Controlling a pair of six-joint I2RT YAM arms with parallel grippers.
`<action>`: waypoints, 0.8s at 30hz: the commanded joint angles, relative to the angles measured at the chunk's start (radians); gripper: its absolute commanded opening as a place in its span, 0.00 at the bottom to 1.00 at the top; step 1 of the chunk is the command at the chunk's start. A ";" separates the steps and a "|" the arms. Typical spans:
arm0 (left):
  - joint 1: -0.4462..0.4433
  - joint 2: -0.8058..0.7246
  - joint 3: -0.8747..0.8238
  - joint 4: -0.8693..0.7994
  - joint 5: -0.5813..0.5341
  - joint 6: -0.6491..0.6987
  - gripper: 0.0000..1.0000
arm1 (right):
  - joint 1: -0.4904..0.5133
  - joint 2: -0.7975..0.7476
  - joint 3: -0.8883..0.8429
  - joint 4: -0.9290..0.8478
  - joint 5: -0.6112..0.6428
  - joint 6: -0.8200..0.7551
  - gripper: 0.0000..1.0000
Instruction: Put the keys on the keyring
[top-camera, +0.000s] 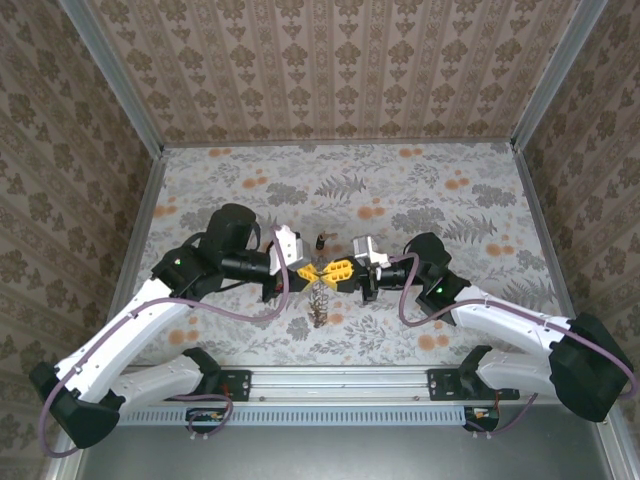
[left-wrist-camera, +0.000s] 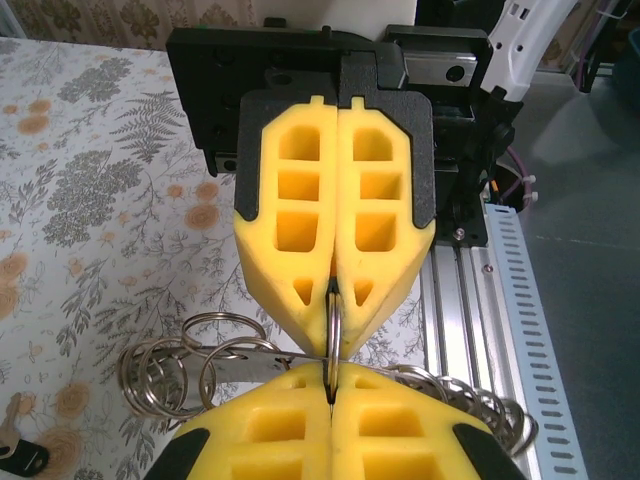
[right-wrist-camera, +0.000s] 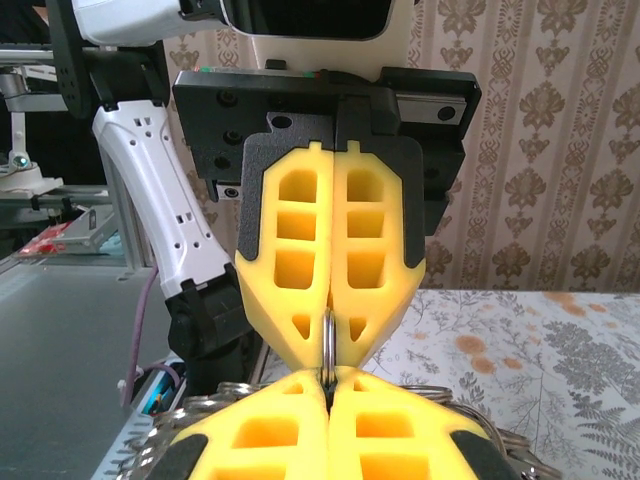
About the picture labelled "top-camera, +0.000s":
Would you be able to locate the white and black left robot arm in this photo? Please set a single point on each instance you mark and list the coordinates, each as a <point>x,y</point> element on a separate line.
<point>125,330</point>

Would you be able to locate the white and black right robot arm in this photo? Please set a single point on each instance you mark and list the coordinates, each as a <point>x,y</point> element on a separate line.
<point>510,320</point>

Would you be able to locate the black connector board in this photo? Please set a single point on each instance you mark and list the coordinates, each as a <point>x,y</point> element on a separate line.
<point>205,417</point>
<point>482,415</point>

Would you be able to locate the grey metal panel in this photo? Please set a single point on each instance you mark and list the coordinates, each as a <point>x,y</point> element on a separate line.
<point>350,455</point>

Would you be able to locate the aluminium table side rail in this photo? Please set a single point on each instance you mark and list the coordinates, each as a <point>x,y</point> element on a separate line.
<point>550,240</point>
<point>140,235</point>

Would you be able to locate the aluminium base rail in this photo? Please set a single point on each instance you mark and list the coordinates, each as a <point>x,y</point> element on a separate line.
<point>340,382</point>

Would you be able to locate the aluminium table back rail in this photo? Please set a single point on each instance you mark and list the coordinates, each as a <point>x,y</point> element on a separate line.
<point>340,144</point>

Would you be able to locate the aluminium frame post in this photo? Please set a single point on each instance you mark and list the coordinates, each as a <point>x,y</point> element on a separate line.
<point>110,75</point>
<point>560,75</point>

